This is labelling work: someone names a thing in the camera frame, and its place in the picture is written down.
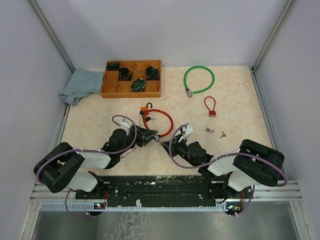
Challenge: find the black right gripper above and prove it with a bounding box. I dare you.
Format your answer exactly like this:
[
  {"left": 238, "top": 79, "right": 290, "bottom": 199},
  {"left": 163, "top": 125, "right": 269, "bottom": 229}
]
[{"left": 160, "top": 133, "right": 199, "bottom": 168}]

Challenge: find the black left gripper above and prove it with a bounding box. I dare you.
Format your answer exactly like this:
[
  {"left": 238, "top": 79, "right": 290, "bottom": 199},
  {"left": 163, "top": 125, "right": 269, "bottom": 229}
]
[{"left": 118, "top": 123, "right": 158, "bottom": 156}]

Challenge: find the red cable lock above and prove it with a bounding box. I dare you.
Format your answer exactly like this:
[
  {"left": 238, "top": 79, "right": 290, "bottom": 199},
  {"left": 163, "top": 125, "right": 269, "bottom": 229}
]
[{"left": 142, "top": 108, "right": 174, "bottom": 140}]

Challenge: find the orange black padlock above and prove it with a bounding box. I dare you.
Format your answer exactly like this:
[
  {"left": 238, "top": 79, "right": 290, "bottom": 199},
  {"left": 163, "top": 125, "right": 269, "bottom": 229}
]
[{"left": 139, "top": 102, "right": 153, "bottom": 116}]

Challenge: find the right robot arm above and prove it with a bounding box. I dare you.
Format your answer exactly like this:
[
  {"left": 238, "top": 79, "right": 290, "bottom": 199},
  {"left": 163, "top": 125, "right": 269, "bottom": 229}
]
[{"left": 160, "top": 137, "right": 288, "bottom": 198}]

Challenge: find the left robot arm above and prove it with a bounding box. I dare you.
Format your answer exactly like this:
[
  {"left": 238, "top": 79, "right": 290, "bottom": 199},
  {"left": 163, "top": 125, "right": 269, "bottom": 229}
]
[{"left": 33, "top": 126, "right": 158, "bottom": 199}]

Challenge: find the silver key bunch middle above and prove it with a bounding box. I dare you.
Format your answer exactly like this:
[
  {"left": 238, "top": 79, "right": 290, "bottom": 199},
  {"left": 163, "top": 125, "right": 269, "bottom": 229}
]
[{"left": 205, "top": 127, "right": 215, "bottom": 134}]

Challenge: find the black yellow rolled item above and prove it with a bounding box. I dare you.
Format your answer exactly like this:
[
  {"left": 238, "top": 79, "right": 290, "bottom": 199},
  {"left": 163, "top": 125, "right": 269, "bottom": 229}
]
[{"left": 130, "top": 78, "right": 146, "bottom": 93}]

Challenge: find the wooden compartment tray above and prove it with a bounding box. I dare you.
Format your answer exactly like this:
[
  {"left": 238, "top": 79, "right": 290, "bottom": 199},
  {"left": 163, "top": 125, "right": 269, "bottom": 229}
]
[{"left": 100, "top": 60, "right": 162, "bottom": 99}]

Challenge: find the black rolled item right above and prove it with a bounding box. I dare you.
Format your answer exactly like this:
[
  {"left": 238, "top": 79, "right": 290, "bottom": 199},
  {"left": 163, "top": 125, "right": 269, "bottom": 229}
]
[{"left": 145, "top": 66, "right": 160, "bottom": 81}]

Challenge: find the black rolled item far left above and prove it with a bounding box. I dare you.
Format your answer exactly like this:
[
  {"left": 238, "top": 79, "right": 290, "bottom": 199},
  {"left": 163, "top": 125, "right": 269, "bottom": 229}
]
[{"left": 106, "top": 61, "right": 120, "bottom": 71}]

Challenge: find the grey blue cloth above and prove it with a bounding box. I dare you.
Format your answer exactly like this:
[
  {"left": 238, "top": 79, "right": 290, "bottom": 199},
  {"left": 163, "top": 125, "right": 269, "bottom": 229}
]
[{"left": 58, "top": 68, "right": 104, "bottom": 107}]

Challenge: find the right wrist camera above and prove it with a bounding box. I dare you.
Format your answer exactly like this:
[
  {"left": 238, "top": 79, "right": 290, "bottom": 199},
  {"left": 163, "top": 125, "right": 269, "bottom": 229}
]
[{"left": 179, "top": 123, "right": 194, "bottom": 142}]

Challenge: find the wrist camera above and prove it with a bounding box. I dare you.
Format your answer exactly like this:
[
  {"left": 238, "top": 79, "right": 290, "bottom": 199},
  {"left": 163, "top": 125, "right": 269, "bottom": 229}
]
[
  {"left": 120, "top": 117, "right": 131, "bottom": 131},
  {"left": 179, "top": 123, "right": 194, "bottom": 142}
]

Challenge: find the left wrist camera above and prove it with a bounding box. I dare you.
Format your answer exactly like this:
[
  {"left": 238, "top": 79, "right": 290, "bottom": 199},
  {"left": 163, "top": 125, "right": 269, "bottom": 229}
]
[{"left": 120, "top": 117, "right": 131, "bottom": 131}]

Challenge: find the red cable padlock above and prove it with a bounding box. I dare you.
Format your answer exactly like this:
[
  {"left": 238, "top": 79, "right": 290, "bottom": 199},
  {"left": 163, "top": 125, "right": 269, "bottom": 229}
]
[{"left": 203, "top": 96, "right": 217, "bottom": 118}]

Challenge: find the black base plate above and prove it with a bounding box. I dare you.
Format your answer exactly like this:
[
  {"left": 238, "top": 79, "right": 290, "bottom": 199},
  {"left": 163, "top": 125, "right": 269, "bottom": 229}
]
[{"left": 75, "top": 175, "right": 252, "bottom": 208}]

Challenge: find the green cable lock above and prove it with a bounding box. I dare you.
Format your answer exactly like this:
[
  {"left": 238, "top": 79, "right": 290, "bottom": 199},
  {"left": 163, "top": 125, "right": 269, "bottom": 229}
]
[{"left": 183, "top": 65, "right": 216, "bottom": 98}]

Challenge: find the grey slotted cable duct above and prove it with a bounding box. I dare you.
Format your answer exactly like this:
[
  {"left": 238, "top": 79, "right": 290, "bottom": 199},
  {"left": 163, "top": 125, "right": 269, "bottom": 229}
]
[{"left": 39, "top": 199, "right": 253, "bottom": 213}]

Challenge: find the aluminium frame post left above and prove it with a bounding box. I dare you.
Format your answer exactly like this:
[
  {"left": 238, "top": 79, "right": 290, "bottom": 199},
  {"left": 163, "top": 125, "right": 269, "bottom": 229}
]
[{"left": 27, "top": 0, "right": 76, "bottom": 73}]

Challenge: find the aluminium frame post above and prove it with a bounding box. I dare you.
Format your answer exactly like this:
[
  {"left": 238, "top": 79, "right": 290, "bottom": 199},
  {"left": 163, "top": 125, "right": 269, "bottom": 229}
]
[
  {"left": 251, "top": 0, "right": 296, "bottom": 73},
  {"left": 27, "top": 0, "right": 76, "bottom": 73}
]

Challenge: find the aluminium frame post right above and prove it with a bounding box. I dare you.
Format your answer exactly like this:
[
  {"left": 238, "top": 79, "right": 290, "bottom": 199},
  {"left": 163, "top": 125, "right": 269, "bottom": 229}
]
[{"left": 251, "top": 0, "right": 296, "bottom": 73}]

